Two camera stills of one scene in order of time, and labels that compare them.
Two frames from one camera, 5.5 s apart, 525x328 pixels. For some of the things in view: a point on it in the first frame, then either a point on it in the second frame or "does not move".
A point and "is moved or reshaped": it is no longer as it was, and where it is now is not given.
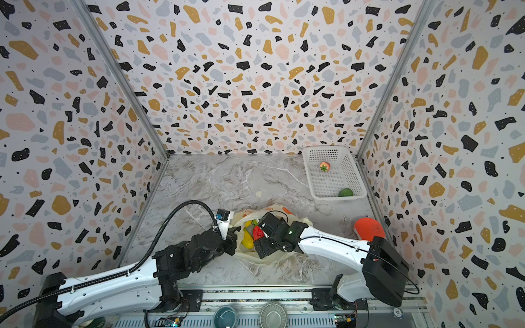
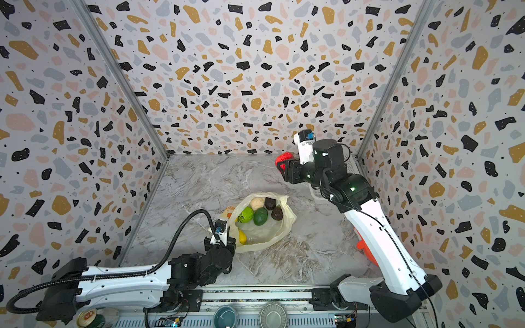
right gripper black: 263,235 -> 290,169
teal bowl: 225,316 does not move
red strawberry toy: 258,233 -> 284,157
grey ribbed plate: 273,315 does not move
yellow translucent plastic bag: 246,221 is moved or reshaped
